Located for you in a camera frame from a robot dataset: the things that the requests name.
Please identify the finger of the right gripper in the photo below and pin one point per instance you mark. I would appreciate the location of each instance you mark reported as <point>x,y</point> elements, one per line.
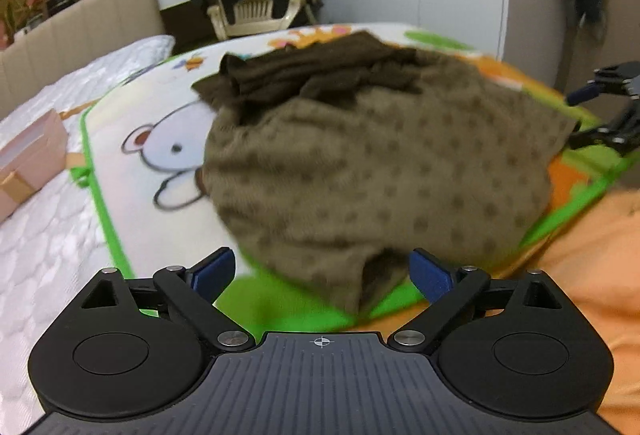
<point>588,92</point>
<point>599,136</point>

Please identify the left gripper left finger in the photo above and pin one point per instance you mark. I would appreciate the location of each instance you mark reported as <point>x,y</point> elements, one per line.
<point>190,295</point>

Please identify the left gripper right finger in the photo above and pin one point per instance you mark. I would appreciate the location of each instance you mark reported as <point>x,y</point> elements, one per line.
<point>451,293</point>

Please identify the brown polka dot garment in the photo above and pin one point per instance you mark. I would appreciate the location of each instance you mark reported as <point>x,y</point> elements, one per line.
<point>330,163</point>

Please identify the orange jacket sleeve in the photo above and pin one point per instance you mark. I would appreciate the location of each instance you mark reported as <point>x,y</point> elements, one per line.
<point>556,352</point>

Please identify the pink gift box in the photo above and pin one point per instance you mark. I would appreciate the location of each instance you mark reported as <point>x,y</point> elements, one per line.
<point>30,160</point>

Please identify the beige upholstered headboard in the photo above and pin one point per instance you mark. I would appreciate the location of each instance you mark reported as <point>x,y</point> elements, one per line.
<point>70,40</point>

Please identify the potted plant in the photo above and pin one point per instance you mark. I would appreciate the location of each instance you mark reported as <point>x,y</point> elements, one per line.
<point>15,14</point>

